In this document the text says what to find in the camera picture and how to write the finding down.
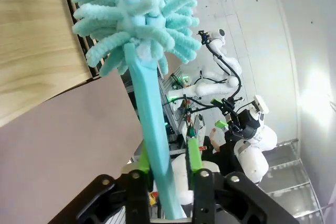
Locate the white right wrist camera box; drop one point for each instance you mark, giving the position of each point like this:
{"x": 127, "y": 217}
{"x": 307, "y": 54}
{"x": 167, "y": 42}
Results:
{"x": 261, "y": 104}

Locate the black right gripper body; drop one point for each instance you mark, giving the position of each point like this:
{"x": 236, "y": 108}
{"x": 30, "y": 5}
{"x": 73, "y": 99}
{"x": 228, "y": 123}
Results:
{"x": 246, "y": 124}

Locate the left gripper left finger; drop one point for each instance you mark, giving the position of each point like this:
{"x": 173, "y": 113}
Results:
{"x": 135, "y": 195}

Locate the wooden shelf black metal frame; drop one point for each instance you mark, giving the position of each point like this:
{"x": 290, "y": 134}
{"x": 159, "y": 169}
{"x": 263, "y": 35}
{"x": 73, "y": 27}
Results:
{"x": 34, "y": 37}

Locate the person in black clothes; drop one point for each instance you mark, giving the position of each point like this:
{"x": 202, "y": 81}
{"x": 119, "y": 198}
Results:
{"x": 225, "y": 153}

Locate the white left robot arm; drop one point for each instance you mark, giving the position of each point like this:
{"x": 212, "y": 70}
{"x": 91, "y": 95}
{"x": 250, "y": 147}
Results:
{"x": 181, "y": 182}

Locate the teal microfibre duster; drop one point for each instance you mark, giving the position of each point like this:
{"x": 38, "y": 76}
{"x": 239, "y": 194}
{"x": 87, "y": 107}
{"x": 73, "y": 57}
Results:
{"x": 152, "y": 119}

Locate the grey metal stepped frame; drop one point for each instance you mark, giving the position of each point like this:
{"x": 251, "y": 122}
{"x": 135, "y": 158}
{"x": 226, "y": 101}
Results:
{"x": 296, "y": 176}

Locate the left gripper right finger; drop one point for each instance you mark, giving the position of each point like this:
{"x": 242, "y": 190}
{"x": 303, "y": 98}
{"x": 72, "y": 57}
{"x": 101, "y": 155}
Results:
{"x": 204, "y": 197}

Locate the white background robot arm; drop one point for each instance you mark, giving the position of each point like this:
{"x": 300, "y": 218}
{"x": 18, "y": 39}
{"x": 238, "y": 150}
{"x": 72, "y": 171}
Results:
{"x": 210, "y": 89}

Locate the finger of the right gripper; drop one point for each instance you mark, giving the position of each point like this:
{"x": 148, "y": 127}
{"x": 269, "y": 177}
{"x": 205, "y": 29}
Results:
{"x": 219, "y": 102}
{"x": 221, "y": 125}

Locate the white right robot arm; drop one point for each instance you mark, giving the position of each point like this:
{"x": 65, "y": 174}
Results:
{"x": 252, "y": 161}

